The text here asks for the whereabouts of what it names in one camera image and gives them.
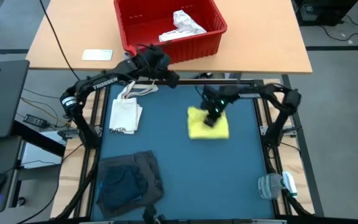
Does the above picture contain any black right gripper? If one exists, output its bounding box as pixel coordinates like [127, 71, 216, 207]
[200, 85, 233, 128]

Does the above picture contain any white canvas tote bag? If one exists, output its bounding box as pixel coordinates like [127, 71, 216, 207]
[108, 80, 160, 136]

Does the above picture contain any light wooden desk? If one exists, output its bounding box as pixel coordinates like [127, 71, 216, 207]
[25, 0, 314, 75]

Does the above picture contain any white flat panel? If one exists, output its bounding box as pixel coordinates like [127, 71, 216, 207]
[19, 130, 68, 170]

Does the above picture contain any navy blue garment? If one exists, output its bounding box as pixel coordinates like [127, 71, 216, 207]
[99, 164, 149, 210]

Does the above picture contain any white crumpled garment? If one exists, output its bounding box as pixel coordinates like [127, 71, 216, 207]
[158, 9, 208, 43]

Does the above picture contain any long black cable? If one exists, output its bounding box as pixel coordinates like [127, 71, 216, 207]
[39, 0, 82, 83]

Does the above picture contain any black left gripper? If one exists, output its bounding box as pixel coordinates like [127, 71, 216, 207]
[131, 44, 181, 89]

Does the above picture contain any black aluminium table frame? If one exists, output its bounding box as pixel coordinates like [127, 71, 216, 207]
[50, 78, 324, 224]

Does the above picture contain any clear spray bottle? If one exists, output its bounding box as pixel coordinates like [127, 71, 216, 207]
[257, 170, 299, 200]

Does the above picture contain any red plastic basket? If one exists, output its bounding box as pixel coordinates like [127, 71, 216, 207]
[113, 0, 229, 65]

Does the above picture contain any black floor cable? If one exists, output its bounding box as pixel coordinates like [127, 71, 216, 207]
[318, 14, 358, 42]

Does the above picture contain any dark grey laptop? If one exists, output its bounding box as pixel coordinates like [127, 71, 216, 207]
[0, 54, 31, 140]

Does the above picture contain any black power adapter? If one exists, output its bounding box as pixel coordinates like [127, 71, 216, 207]
[23, 113, 48, 129]

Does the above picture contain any yellow garment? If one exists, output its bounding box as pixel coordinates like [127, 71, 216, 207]
[186, 106, 231, 141]

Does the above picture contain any dark grey garment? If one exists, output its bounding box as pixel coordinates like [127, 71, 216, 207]
[95, 150, 165, 218]

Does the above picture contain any black computer tower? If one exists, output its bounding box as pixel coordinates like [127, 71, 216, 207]
[291, 0, 358, 27]

